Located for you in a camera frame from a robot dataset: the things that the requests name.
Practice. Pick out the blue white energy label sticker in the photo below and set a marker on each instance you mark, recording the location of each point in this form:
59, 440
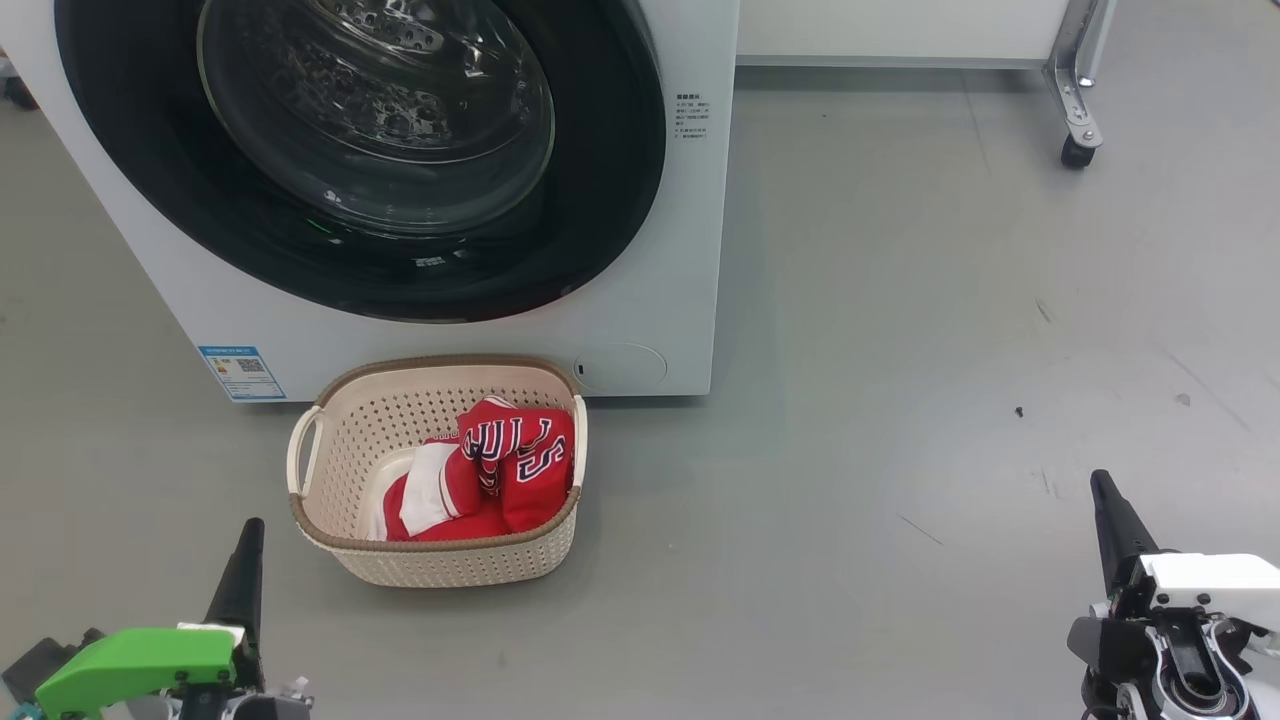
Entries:
240, 372

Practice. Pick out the cream perforated laundry basket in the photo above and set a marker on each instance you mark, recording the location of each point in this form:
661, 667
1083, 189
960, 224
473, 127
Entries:
450, 560

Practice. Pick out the red garment with white stripe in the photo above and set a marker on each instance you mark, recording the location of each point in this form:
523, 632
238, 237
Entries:
430, 490

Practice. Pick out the black glass washing machine door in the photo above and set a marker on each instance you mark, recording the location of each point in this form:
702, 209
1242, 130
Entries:
380, 120

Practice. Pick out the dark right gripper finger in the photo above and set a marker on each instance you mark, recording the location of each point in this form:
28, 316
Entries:
1115, 530

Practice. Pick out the grey metal frame leg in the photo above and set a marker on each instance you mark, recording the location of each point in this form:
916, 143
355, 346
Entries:
1075, 90

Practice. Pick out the red Bulls basketball jersey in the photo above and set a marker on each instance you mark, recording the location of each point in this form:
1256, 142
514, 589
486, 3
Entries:
535, 480

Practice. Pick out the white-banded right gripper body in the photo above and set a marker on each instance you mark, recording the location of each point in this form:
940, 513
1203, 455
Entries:
1220, 585

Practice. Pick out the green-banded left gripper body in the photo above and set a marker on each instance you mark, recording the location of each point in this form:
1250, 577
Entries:
140, 660

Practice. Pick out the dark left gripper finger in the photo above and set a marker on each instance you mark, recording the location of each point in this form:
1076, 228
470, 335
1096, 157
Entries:
245, 580

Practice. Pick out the white partition panel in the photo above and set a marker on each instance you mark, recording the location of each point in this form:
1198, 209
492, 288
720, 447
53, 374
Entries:
900, 25

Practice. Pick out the white front-load washing machine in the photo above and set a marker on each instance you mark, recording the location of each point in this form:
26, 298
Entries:
650, 330

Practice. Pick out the black caster wheel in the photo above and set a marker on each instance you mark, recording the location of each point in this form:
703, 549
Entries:
1077, 153

